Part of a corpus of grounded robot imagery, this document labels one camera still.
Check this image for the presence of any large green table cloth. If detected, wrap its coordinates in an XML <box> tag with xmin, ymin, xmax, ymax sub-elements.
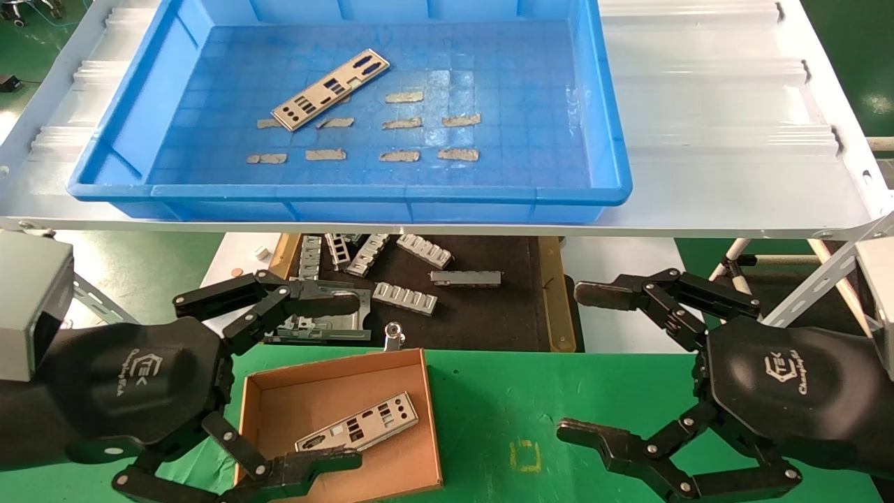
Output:
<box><xmin>0</xmin><ymin>341</ymin><xmax>884</xmax><ymax>503</ymax></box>

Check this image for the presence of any black mat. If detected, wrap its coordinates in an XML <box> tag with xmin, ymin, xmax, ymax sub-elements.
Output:
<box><xmin>276</xmin><ymin>234</ymin><xmax>566</xmax><ymax>350</ymax></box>

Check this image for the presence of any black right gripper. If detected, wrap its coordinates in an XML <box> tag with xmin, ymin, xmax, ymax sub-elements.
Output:
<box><xmin>557</xmin><ymin>325</ymin><xmax>894</xmax><ymax>503</ymax></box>

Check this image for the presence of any gray slotted metal bracket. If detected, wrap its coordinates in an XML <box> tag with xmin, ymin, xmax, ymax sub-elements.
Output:
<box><xmin>372</xmin><ymin>282</ymin><xmax>439</xmax><ymax>316</ymax></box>
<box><xmin>346</xmin><ymin>233</ymin><xmax>392</xmax><ymax>278</ymax></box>
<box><xmin>298</xmin><ymin>235</ymin><xmax>324</xmax><ymax>281</ymax></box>
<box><xmin>324</xmin><ymin>233</ymin><xmax>353</xmax><ymax>272</ymax></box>
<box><xmin>395</xmin><ymin>233</ymin><xmax>455</xmax><ymax>270</ymax></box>

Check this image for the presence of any white pipe with black joint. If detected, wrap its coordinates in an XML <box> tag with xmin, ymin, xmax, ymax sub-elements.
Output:
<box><xmin>707</xmin><ymin>238</ymin><xmax>762</xmax><ymax>298</ymax></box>

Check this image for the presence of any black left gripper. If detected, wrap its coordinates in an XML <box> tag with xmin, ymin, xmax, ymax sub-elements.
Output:
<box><xmin>0</xmin><ymin>269</ymin><xmax>372</xmax><ymax>503</ymax></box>

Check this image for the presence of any gray left wrist camera box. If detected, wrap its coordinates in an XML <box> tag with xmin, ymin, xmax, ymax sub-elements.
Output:
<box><xmin>0</xmin><ymin>231</ymin><xmax>75</xmax><ymax>382</ymax></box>

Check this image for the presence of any brown cardboard box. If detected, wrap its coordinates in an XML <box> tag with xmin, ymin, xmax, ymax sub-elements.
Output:
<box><xmin>233</xmin><ymin>348</ymin><xmax>445</xmax><ymax>503</ymax></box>

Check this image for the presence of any blue plastic tray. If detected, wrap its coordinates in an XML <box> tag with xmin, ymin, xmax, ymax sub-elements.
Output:
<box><xmin>66</xmin><ymin>0</ymin><xmax>633</xmax><ymax>224</ymax></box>

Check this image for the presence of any silver metal I/O shield plate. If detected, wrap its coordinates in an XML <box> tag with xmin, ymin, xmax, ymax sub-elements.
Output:
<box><xmin>270</xmin><ymin>49</ymin><xmax>390</xmax><ymax>132</ymax></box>
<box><xmin>295</xmin><ymin>391</ymin><xmax>420</xmax><ymax>453</ymax></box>

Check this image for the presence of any white shelf board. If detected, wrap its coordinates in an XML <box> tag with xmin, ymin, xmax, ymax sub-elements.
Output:
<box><xmin>0</xmin><ymin>0</ymin><xmax>894</xmax><ymax>240</ymax></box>

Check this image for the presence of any black tray of parts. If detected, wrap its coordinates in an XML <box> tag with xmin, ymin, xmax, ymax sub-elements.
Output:
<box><xmin>241</xmin><ymin>233</ymin><xmax>584</xmax><ymax>353</ymax></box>

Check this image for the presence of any gray slotted steel post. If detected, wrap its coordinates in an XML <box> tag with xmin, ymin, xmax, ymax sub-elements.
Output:
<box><xmin>761</xmin><ymin>210</ymin><xmax>894</xmax><ymax>329</ymax></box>
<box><xmin>70</xmin><ymin>271</ymin><xmax>140</xmax><ymax>326</ymax></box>

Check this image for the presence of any gray metal bar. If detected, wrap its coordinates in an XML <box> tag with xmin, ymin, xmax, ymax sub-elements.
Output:
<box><xmin>429</xmin><ymin>270</ymin><xmax>503</xmax><ymax>288</ymax></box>

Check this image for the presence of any cream pipe frame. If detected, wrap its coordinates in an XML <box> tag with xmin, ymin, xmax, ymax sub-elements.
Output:
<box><xmin>754</xmin><ymin>240</ymin><xmax>874</xmax><ymax>336</ymax></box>

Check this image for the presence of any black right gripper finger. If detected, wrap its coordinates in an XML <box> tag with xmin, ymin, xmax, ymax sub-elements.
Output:
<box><xmin>574</xmin><ymin>269</ymin><xmax>762</xmax><ymax>353</ymax></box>

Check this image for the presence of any large gray metal bracket plate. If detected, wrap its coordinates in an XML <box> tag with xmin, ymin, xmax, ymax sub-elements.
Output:
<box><xmin>265</xmin><ymin>278</ymin><xmax>372</xmax><ymax>343</ymax></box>

